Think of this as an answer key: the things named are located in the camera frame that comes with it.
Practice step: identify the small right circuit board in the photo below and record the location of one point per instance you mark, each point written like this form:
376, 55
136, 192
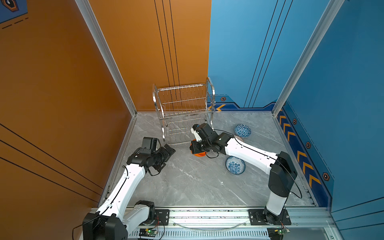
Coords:
282, 231

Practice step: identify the blue white floral bowl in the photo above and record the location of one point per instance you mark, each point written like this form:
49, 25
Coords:
235, 165

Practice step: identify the aluminium front rail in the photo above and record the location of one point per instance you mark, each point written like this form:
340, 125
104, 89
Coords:
229, 223

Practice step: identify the steel two-tier dish rack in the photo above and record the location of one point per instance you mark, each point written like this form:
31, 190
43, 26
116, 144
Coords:
180, 107

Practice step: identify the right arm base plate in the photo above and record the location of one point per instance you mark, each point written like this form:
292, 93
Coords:
259, 217

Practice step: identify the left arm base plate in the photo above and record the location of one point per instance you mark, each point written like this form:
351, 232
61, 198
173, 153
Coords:
161, 215

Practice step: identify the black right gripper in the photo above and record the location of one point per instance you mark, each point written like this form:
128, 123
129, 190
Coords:
194, 149

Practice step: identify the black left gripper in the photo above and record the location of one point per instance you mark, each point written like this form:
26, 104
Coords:
166, 155

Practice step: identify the green circuit board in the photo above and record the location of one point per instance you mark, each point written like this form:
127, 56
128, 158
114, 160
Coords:
147, 234

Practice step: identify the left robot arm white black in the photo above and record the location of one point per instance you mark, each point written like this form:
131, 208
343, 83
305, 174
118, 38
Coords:
108, 223

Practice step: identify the red patterned ceramic bowl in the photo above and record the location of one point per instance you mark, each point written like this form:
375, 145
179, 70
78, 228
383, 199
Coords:
239, 138

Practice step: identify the orange plastic bowl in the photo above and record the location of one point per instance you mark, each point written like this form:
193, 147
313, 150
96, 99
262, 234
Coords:
203, 154

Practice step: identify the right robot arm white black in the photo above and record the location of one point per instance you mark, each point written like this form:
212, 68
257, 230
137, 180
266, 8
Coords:
279, 167

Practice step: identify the dark blue patterned bowl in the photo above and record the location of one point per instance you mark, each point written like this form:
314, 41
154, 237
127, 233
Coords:
243, 131

